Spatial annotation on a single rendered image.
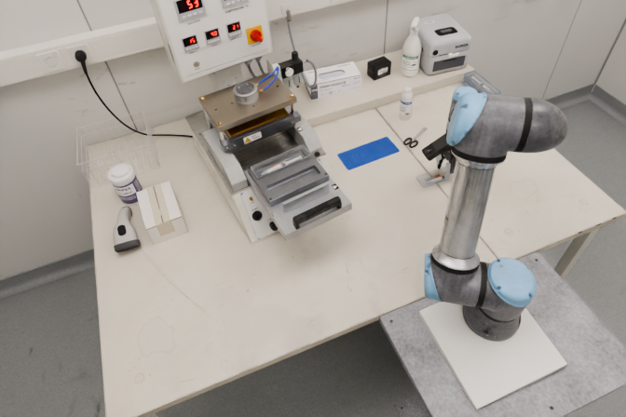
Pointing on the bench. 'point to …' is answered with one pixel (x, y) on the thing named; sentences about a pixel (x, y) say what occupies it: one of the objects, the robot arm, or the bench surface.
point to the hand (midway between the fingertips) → (442, 172)
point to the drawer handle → (316, 211)
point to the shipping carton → (161, 212)
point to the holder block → (291, 181)
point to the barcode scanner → (125, 232)
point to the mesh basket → (127, 150)
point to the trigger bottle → (411, 51)
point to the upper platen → (256, 123)
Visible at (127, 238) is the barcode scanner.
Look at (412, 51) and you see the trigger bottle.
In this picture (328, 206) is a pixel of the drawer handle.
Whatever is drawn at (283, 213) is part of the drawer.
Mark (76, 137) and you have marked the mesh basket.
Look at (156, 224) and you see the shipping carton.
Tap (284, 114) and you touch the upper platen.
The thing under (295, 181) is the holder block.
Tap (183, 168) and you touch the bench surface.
